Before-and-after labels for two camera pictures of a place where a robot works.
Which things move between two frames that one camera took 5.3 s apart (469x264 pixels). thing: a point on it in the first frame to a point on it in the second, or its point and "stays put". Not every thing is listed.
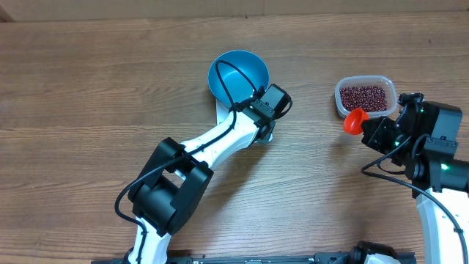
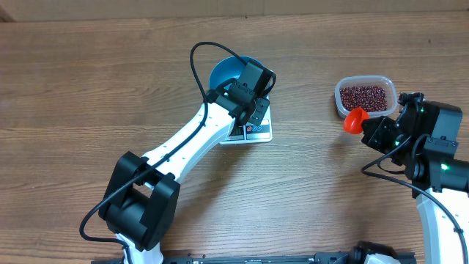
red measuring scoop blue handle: [353, 121] stays put
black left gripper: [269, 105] to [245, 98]
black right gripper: [371, 132] stays put
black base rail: [259, 257] stays put
